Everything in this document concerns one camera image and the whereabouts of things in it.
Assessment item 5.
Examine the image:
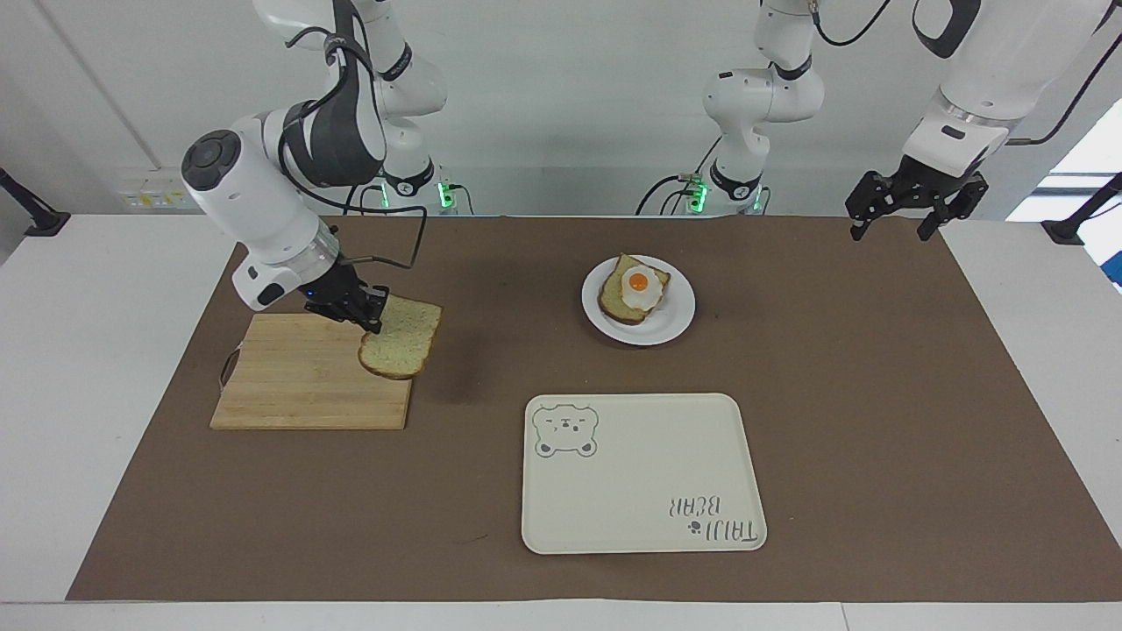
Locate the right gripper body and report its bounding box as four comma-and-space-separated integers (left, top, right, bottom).
303, 262, 369, 320

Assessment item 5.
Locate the white round plate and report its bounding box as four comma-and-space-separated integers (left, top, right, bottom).
581, 254, 697, 347

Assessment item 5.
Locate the white wall socket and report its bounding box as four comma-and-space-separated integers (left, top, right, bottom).
117, 179, 191, 212

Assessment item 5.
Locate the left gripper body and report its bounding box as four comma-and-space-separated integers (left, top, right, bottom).
888, 155, 972, 210

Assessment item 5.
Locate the bread slice under egg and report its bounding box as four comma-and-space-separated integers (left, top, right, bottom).
598, 253, 672, 327

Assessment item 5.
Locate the black stand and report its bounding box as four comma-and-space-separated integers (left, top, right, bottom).
1041, 173, 1122, 246
0, 168, 72, 238

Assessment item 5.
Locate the fried egg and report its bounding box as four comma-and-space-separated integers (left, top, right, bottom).
620, 266, 664, 313

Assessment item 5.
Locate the plain bread slice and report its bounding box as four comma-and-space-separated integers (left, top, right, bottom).
357, 295, 444, 381

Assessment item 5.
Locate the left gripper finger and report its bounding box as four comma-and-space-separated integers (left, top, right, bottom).
845, 171, 905, 243
916, 177, 991, 243

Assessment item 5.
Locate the cream tray with bear print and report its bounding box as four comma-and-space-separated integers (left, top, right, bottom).
521, 392, 769, 556

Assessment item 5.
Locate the wooden cutting board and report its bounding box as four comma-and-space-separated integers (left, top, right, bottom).
209, 313, 414, 431

